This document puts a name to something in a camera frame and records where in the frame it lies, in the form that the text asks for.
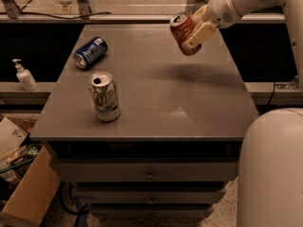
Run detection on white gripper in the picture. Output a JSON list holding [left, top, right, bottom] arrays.
[[182, 0, 242, 49]]

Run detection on red coke can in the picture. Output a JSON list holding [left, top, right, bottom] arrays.
[[169, 11, 202, 56]]

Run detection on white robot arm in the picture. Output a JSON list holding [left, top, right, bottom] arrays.
[[182, 0, 303, 227]]

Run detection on blue pepsi can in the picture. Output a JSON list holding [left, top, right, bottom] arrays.
[[73, 37, 108, 69]]

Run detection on white green 7up can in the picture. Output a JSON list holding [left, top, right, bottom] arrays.
[[89, 71, 120, 122]]

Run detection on grey drawer cabinet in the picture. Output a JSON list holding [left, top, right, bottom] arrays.
[[31, 25, 258, 219]]

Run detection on top drawer knob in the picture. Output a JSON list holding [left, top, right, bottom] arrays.
[[146, 170, 154, 181]]

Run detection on white pump soap bottle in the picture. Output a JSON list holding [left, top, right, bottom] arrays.
[[12, 59, 38, 91]]

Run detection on brown cardboard box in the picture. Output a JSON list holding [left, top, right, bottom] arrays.
[[0, 116, 62, 227]]

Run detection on black cable on ledge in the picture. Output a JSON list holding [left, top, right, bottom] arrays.
[[0, 10, 112, 20]]

